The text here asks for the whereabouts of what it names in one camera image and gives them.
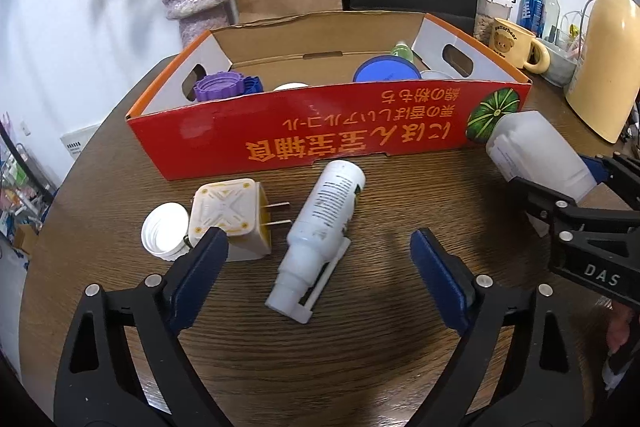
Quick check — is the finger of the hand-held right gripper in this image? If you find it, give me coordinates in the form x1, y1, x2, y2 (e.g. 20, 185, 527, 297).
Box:
581, 153, 640, 198
509, 176, 640, 249

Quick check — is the purple ribbed lid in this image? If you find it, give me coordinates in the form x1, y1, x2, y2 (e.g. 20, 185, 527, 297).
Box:
194, 72, 247, 102

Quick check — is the white wire basket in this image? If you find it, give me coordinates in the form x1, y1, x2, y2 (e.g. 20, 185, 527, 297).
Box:
557, 0, 596, 58

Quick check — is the printed cardboard box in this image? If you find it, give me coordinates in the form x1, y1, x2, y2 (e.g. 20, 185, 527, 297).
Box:
125, 10, 533, 182

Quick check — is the white plastic bottle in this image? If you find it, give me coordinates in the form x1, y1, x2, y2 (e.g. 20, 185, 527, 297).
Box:
485, 111, 598, 202

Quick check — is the white pump bottle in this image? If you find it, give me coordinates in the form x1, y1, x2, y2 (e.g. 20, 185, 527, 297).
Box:
265, 159, 367, 324

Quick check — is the beige plug adapter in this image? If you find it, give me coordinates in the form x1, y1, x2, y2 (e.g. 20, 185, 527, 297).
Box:
187, 178, 293, 263

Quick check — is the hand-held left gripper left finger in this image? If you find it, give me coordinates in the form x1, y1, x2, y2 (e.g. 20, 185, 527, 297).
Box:
54, 227, 236, 427

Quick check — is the clear bottle with blue label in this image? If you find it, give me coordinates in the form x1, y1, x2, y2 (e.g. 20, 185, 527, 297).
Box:
541, 0, 562, 42

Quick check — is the yellow bear mug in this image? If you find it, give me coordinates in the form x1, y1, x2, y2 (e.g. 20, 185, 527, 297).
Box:
487, 18, 551, 74

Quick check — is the yellow thermos jug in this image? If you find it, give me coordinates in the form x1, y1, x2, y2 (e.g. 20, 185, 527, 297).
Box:
565, 0, 640, 145

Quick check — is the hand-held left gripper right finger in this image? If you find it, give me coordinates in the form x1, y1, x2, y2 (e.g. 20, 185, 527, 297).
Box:
410, 228, 586, 427

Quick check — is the grey cup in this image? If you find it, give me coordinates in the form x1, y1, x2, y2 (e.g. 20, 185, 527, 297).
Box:
537, 38, 578, 88

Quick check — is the large blue lid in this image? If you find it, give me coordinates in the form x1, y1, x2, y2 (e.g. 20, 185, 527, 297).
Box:
353, 56, 421, 82

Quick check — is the glass jar with clip lid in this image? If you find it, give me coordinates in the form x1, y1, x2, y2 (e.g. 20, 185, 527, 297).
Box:
472, 0, 516, 42

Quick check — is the blue drink can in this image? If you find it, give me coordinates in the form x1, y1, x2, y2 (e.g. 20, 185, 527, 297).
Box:
515, 0, 546, 38

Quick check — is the person's right hand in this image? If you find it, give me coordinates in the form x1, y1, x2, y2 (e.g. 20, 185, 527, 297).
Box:
605, 302, 633, 358

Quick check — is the cluttered storage shelf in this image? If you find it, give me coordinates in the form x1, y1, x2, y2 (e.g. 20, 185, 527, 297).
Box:
0, 109, 58, 268

